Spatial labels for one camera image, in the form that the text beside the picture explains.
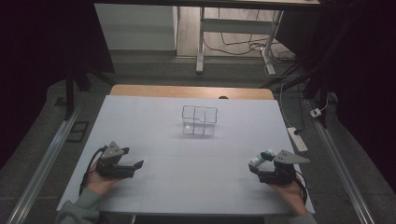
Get white table mat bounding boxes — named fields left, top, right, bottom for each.
left=56, top=94, right=316, bottom=217

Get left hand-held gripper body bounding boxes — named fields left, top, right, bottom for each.
left=95, top=141, right=136, bottom=180

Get black floor cables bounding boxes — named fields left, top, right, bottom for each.
left=203, top=8, right=297, bottom=63

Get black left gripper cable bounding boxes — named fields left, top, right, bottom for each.
left=78, top=145, right=108, bottom=196

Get white power strip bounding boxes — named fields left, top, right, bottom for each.
left=287, top=126, right=309, bottom=153

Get white desk frame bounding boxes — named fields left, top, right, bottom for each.
left=195, top=6, right=285, bottom=77

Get clear plastic organizer box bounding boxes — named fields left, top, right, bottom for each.
left=181, top=105, right=219, bottom=137

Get person's left hand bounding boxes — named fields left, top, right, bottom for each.
left=84, top=170, right=124, bottom=196

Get person's right hand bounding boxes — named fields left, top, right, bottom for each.
left=269, top=178, right=308, bottom=217

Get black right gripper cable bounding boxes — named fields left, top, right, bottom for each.
left=294, top=174, right=309, bottom=204

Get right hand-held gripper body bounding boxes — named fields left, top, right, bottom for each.
left=257, top=149, right=311, bottom=186

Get black stand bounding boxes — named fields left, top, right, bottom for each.
left=63, top=62, right=118, bottom=121

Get metal floor rail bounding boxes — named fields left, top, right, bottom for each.
left=304, top=98, right=376, bottom=224
left=6, top=105, right=82, bottom=224

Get dark floor plate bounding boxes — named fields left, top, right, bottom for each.
left=65, top=120, right=91, bottom=144

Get white tube with green cap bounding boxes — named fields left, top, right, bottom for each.
left=249, top=148, right=276, bottom=166

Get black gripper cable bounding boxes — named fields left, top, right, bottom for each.
left=78, top=145, right=108, bottom=196
left=294, top=174, right=309, bottom=204

